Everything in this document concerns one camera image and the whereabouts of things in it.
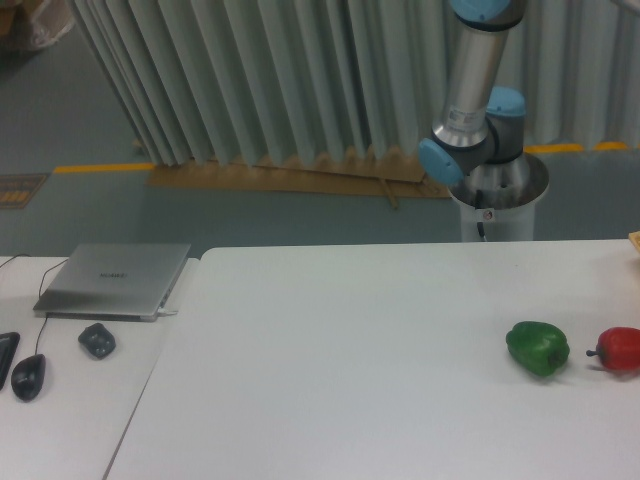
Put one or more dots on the green bell pepper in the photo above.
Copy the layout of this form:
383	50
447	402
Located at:
540	348

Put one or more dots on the pale green curtain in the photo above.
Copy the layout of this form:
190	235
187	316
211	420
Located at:
314	80

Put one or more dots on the black earbuds case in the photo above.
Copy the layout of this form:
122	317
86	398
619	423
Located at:
98	341

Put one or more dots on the silver closed laptop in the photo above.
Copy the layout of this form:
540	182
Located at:
114	281

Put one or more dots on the red bell pepper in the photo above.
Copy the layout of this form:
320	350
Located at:
618	349

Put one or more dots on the black computer mouse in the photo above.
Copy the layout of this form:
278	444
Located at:
27	378

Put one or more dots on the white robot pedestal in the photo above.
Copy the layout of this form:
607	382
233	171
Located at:
497	202

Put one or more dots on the white usb plug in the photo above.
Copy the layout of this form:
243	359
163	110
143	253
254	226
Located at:
165	313

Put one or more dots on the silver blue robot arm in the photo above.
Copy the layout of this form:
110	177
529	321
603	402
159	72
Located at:
472	90

